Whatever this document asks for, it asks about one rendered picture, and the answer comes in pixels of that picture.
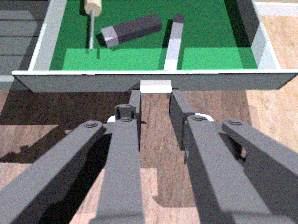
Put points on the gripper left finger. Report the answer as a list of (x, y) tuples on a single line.
[(52, 189)]

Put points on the dark grey rectangular block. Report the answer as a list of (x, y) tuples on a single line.
[(130, 30)]

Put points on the pale grey box-shaped chest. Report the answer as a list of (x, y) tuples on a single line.
[(224, 47)]

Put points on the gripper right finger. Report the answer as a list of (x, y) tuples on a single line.
[(223, 192)]

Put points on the screwdriver with beige handle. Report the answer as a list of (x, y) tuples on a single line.
[(92, 7)]

